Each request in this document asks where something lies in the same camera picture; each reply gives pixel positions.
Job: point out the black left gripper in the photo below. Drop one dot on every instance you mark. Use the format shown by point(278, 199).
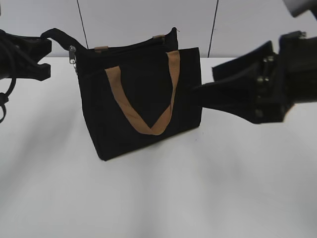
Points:
point(14, 66)

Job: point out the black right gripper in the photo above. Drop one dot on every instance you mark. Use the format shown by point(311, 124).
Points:
point(293, 81)

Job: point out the black tote bag tan handles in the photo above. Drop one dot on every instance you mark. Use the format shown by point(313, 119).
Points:
point(137, 95)

